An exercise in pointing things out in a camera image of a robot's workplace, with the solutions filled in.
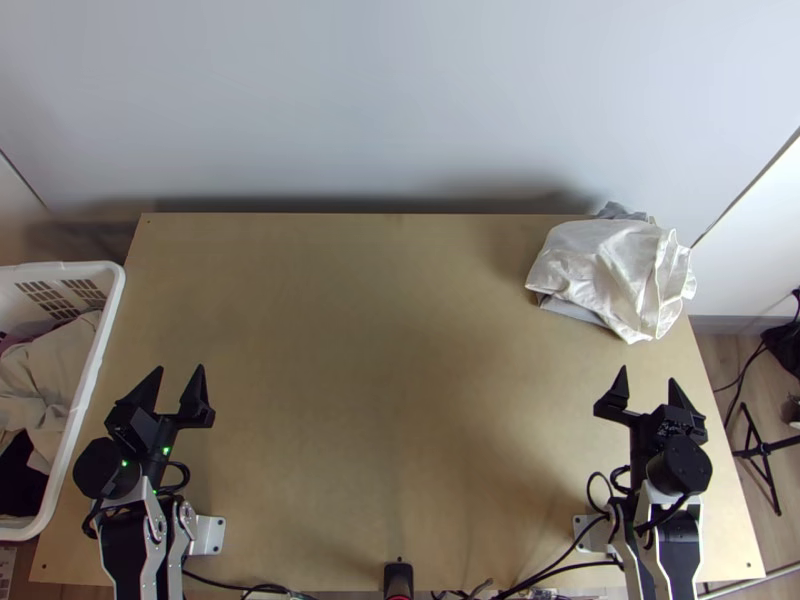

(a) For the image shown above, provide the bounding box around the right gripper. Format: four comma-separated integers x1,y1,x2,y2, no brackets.
593,365,709,488

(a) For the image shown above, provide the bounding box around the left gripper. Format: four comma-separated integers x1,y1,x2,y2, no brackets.
104,364,218,481

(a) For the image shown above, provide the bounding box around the white t-shirt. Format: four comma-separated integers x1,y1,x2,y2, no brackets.
524,217,699,346

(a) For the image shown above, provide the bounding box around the white laundry basket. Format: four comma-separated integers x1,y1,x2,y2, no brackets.
0,260,127,543

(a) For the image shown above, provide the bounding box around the black tripod stand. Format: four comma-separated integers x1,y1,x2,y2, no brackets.
731,402,800,518

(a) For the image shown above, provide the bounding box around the heap of clothes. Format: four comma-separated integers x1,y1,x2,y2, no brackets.
0,309,105,520

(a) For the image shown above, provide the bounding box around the black bag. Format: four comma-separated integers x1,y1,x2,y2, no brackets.
760,321,800,371

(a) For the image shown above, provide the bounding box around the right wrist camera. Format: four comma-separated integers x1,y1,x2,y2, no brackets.
656,416,698,439

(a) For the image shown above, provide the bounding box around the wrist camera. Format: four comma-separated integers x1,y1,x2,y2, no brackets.
656,416,698,439
127,409,165,448

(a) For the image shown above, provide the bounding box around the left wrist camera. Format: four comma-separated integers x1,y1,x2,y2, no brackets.
127,409,165,448

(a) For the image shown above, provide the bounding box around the black cable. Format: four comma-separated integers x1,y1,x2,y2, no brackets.
179,567,303,598
712,288,800,395
148,460,191,499
586,471,628,521
511,538,628,595

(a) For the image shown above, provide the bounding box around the black camera post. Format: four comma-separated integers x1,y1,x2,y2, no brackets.
382,561,416,600

